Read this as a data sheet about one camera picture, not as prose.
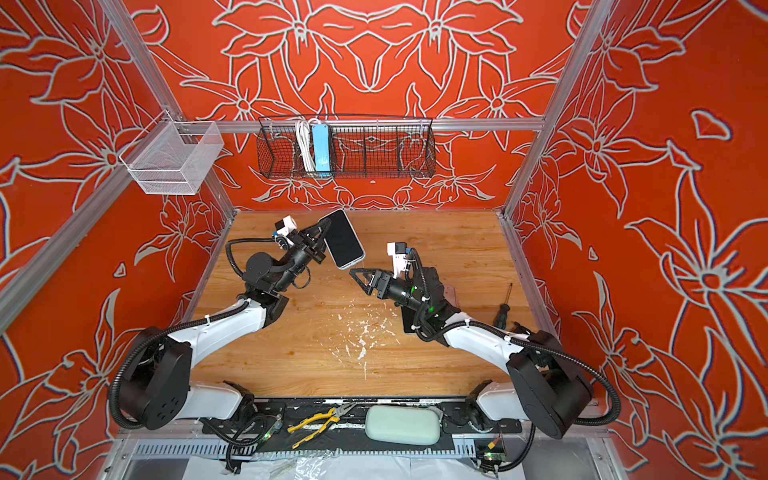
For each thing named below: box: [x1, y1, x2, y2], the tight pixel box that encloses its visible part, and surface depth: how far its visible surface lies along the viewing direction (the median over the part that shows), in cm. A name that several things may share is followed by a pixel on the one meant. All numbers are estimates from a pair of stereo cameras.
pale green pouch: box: [365, 405, 442, 445], surface depth 71 cm
